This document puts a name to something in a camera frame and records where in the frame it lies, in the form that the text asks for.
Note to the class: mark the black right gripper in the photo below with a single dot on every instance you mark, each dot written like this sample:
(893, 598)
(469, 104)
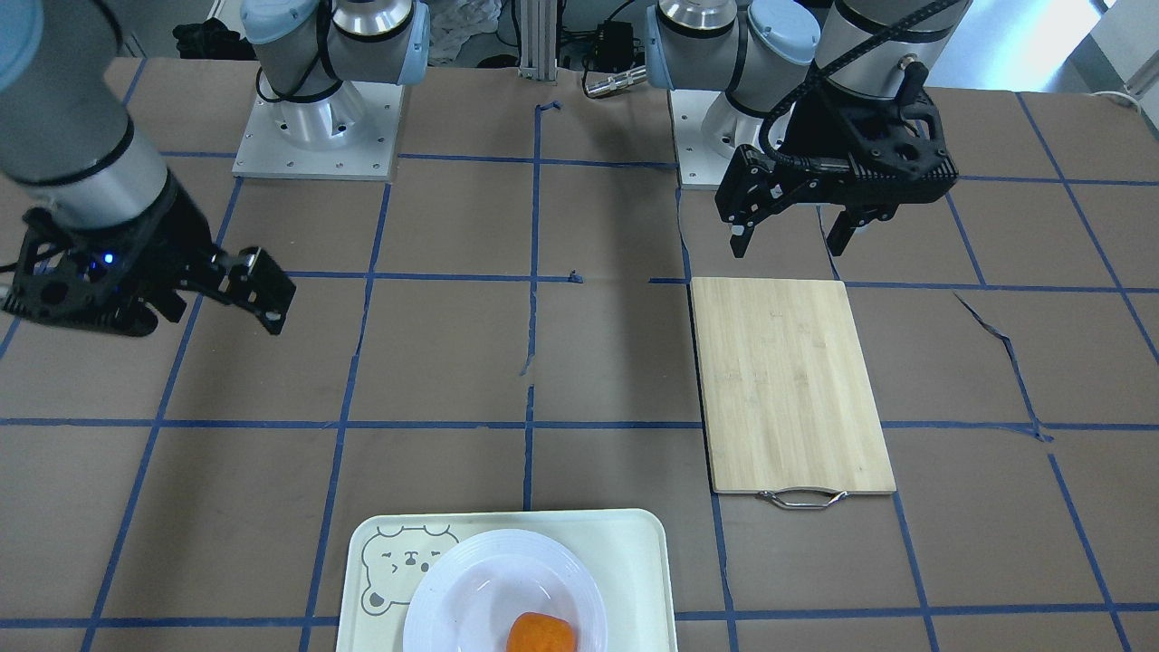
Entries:
(174, 237)

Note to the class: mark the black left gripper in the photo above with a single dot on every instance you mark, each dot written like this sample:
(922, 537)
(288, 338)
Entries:
(815, 127)

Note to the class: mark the white round plate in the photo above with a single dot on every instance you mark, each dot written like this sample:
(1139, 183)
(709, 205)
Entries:
(472, 595)

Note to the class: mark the orange fruit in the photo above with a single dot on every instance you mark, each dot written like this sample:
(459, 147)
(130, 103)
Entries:
(534, 631)

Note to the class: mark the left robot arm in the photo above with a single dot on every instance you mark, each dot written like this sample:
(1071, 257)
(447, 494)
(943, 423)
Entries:
(767, 55)

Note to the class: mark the cream bear tray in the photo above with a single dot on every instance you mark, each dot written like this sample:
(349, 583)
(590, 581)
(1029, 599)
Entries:
(624, 549)

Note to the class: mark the bamboo cutting board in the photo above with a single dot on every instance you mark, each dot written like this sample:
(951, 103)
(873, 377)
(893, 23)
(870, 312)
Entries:
(789, 411)

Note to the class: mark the silver metal cylinder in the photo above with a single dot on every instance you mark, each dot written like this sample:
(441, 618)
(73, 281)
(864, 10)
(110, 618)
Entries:
(616, 82)

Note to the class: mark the black cloth heap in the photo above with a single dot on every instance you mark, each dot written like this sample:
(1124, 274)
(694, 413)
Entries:
(211, 41)

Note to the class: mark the grey cloth heap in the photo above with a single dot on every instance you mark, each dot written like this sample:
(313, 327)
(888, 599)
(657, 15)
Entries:
(453, 23)

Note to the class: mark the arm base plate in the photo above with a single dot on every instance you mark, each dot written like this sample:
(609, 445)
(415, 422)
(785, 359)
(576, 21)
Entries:
(707, 129)
(351, 136)

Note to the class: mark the aluminium frame post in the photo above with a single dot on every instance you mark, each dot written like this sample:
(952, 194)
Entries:
(538, 40)

